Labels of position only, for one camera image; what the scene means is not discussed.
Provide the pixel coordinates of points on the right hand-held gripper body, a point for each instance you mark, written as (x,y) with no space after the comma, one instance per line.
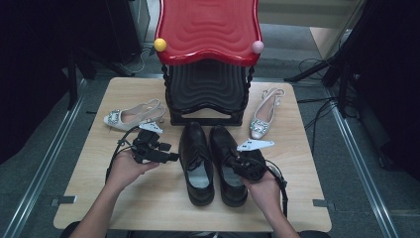
(252,163)

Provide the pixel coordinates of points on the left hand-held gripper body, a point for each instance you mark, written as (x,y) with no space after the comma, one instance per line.
(145,147)

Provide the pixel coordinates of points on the black leather shoe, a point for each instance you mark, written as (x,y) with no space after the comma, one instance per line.
(224,145)
(196,148)

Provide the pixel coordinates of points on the white jewelled slingback shoe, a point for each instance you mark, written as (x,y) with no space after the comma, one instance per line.
(116,119)
(261,127)

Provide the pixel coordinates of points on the red and black shoe rack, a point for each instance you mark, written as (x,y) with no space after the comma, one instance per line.
(208,29)

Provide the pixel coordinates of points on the person's left hand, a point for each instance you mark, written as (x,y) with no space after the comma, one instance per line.
(127,170)

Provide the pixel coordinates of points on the person's right hand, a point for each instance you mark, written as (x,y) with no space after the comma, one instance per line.
(264,191)

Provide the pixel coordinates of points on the person's right leg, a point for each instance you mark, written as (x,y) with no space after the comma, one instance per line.
(313,233)

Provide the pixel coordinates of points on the person's leg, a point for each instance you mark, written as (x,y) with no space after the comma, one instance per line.
(69,231)
(313,233)

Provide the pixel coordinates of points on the black metal stand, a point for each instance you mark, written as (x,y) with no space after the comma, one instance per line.
(72,86)

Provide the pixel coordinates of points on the yellow ball knob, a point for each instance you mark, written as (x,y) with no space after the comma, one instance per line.
(160,45)

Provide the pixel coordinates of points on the pink ball knob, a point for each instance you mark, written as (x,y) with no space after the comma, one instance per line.
(258,47)

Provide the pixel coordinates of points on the black tripod stand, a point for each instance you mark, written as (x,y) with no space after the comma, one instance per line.
(313,69)

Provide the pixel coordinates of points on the person's left leg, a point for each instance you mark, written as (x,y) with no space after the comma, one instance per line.
(69,231)

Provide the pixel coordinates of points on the dark cabinet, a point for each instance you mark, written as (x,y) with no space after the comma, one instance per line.
(127,29)

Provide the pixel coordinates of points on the black curtain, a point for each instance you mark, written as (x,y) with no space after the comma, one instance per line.
(393,82)
(33,66)

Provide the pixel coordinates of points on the beige board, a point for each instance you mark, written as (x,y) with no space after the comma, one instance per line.
(325,36)

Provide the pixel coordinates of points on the grey table edge bracket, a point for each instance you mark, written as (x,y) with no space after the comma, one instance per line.
(64,200)
(325,205)

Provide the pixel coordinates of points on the metal floor rail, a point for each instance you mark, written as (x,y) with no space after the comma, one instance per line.
(43,165)
(363,172)

